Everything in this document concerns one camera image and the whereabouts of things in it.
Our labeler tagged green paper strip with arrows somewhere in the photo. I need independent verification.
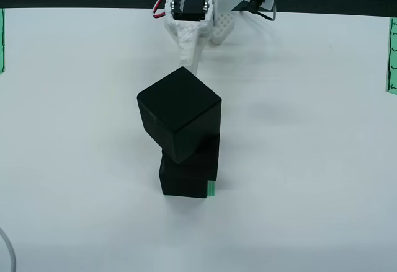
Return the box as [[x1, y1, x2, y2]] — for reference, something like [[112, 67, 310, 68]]
[[385, 17, 397, 94]]

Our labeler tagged red white servo wire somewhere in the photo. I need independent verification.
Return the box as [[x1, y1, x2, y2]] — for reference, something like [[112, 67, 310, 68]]
[[152, 0, 174, 19]]

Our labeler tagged black cube block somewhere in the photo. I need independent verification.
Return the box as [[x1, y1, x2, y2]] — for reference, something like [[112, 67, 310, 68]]
[[161, 104, 222, 182], [136, 66, 223, 165], [158, 162, 209, 199]]

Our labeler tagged white cable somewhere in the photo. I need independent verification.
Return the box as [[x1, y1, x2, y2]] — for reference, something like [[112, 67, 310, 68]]
[[0, 227, 17, 272]]

